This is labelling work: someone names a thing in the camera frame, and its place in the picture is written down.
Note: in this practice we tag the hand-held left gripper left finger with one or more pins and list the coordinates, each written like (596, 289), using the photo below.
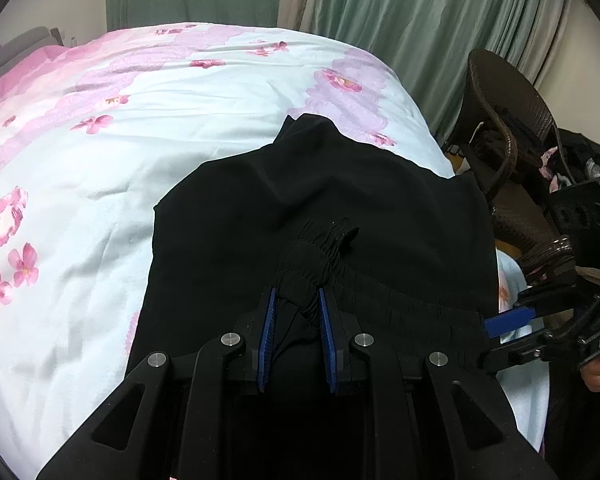
(266, 332)

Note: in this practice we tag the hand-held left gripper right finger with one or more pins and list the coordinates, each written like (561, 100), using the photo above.
(328, 340)

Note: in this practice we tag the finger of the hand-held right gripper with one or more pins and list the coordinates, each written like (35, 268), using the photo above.
(510, 355)
(510, 322)

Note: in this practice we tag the black pants with white logo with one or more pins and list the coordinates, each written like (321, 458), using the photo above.
(305, 200)

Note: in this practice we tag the pile of dark clothes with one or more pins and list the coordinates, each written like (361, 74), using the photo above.
(580, 160)

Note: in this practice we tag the brown wicker chair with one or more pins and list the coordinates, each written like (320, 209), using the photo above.
(510, 110)

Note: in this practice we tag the bed with pink floral sheet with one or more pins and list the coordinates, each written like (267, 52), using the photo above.
(130, 160)

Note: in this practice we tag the grey headboard cushion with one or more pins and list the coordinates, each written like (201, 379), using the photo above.
(17, 55)

